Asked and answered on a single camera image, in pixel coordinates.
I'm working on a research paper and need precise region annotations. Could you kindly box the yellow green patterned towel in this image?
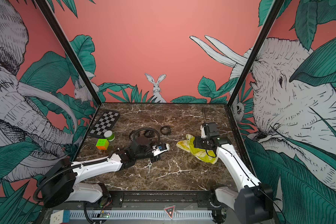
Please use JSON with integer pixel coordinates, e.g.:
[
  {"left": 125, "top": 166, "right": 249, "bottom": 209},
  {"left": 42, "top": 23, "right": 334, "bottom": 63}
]
[{"left": 176, "top": 134, "right": 218, "bottom": 164}]

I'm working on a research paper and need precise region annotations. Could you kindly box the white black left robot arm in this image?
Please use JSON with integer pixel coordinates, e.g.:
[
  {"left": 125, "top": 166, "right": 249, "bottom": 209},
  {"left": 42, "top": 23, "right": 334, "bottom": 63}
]
[{"left": 33, "top": 136, "right": 170, "bottom": 208}]

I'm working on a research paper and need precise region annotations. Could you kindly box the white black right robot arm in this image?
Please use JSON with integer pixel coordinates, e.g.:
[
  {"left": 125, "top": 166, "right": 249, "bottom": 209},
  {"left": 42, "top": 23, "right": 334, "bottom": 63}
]
[{"left": 193, "top": 122, "right": 274, "bottom": 224}]

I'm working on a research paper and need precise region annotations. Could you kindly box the green white cylinder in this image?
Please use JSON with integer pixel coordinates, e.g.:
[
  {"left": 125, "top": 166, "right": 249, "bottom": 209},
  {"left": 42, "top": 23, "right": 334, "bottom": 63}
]
[{"left": 104, "top": 130, "right": 115, "bottom": 142}]

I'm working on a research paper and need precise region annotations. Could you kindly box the colourful rubik's cube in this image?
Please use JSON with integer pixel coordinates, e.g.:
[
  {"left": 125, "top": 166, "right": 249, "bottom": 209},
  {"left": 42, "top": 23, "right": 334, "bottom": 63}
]
[{"left": 96, "top": 139, "right": 109, "bottom": 150}]

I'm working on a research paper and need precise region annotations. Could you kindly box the black white checkerboard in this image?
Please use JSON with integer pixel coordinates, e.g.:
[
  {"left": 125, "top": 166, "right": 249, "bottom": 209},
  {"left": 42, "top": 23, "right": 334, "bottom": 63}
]
[{"left": 89, "top": 110, "right": 120, "bottom": 138}]

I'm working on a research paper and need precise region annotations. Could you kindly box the red triangle warning sticker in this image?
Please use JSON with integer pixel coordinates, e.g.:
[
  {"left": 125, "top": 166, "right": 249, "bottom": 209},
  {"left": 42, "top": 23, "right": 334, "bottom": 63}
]
[{"left": 163, "top": 205, "right": 175, "bottom": 219}]

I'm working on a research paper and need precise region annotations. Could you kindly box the white power socket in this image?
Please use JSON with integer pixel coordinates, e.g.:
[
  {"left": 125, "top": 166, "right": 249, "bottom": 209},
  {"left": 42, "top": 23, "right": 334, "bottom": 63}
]
[{"left": 50, "top": 210, "right": 70, "bottom": 224}]

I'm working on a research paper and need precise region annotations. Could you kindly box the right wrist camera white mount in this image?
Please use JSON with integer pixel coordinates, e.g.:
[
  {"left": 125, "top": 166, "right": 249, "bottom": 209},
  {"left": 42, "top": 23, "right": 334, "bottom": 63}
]
[{"left": 200, "top": 125, "right": 206, "bottom": 139}]

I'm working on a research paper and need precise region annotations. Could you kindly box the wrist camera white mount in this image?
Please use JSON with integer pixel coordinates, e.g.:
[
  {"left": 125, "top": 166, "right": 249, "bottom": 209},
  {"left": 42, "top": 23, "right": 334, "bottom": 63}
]
[
  {"left": 153, "top": 143, "right": 170, "bottom": 156},
  {"left": 200, "top": 125, "right": 206, "bottom": 139}
]

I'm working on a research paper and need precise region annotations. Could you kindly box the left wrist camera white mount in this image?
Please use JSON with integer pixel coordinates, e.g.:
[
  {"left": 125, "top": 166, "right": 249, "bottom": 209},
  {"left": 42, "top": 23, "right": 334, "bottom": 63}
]
[{"left": 153, "top": 143, "right": 170, "bottom": 156}]

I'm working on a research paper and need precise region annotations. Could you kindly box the black corrugated left cable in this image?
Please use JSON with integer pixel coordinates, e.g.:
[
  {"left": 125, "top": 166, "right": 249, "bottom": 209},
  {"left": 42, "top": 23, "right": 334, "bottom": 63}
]
[{"left": 132, "top": 128, "right": 161, "bottom": 149}]

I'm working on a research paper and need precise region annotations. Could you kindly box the black front mounting rail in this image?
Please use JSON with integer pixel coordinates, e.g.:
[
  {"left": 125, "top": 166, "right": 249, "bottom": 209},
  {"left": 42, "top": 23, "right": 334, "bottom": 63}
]
[{"left": 43, "top": 191, "right": 269, "bottom": 209}]

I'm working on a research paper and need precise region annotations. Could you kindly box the white slotted cable duct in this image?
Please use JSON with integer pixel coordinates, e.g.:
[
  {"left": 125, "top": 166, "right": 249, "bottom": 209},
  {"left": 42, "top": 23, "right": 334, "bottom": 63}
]
[{"left": 69, "top": 209, "right": 213, "bottom": 220}]

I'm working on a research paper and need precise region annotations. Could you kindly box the black right frame post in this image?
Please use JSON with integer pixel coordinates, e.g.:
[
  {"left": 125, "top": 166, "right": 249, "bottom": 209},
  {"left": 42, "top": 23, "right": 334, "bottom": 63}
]
[{"left": 227, "top": 0, "right": 284, "bottom": 107}]

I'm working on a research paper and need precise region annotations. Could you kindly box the black frame post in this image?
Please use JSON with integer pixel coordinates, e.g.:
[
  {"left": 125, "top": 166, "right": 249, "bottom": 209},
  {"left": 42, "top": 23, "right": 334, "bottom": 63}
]
[
  {"left": 227, "top": 0, "right": 284, "bottom": 107},
  {"left": 35, "top": 0, "right": 102, "bottom": 107}
]

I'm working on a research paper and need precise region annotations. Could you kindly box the black left frame post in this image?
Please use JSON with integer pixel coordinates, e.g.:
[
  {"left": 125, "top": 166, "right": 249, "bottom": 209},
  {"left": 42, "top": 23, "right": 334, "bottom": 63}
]
[{"left": 35, "top": 0, "right": 102, "bottom": 107}]

